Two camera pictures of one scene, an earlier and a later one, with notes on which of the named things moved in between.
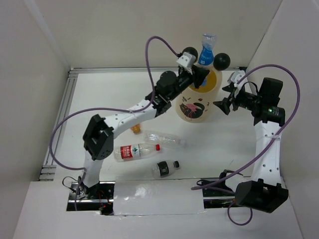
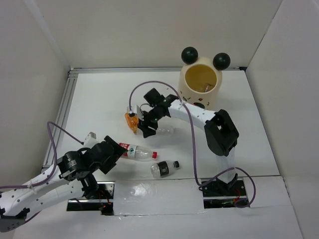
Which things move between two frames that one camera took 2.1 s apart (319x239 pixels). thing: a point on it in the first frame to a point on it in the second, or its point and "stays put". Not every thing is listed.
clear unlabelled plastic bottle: (152, 137) to (170, 130)
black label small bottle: (164, 168) stays put
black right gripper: (225, 104) to (144, 125)
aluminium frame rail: (48, 173) stays put
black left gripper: (197, 76) to (120, 151)
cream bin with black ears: (201, 105) stays put
